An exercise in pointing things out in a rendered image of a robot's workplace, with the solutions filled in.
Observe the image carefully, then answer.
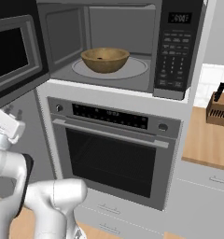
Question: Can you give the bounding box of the wooden bowl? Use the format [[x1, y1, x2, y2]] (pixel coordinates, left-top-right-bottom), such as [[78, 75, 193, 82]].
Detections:
[[80, 47, 131, 75]]

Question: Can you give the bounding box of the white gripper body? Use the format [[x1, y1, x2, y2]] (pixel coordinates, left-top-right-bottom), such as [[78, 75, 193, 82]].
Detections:
[[0, 109, 26, 140]]

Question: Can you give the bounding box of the grey built-in oven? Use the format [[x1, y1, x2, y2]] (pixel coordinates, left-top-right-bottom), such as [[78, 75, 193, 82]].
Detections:
[[47, 96, 184, 212]]

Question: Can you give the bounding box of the grey drawer front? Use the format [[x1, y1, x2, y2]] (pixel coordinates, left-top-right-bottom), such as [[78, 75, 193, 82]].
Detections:
[[74, 206, 166, 239], [78, 186, 168, 224], [175, 161, 224, 194]]

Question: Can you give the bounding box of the grey cupboard door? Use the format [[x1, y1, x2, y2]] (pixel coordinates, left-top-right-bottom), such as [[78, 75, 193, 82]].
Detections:
[[164, 178, 224, 239]]

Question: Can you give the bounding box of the black knife handle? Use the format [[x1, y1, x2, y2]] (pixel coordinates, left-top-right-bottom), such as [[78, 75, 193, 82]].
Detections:
[[213, 81, 224, 103]]

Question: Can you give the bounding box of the grey oven door handle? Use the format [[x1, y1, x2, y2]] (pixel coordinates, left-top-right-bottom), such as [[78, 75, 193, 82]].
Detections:
[[51, 119, 170, 149]]

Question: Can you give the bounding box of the grey drawer handle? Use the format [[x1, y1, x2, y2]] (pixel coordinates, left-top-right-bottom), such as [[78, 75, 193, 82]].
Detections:
[[208, 175, 224, 187], [96, 203, 121, 216], [98, 222, 121, 235]]

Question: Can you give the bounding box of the black microwave door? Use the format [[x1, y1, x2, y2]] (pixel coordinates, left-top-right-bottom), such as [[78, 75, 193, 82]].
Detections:
[[0, 0, 51, 105]]

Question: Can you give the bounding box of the white tall appliance cabinet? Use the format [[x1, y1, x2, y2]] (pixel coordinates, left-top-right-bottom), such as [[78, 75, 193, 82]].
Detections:
[[34, 0, 218, 239]]

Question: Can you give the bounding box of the wooden knife block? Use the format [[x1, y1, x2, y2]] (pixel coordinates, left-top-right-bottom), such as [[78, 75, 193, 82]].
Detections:
[[205, 91, 224, 127]]

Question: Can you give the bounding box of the black and grey microwave oven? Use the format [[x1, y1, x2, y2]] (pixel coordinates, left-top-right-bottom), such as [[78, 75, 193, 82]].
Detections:
[[35, 0, 209, 101]]

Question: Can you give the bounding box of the black glass oven door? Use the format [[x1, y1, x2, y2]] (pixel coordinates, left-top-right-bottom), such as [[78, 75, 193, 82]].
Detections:
[[50, 118, 171, 212]]

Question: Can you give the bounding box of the grey microwave turntable plate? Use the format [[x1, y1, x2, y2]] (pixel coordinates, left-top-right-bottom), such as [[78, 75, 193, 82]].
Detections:
[[71, 56, 149, 80]]

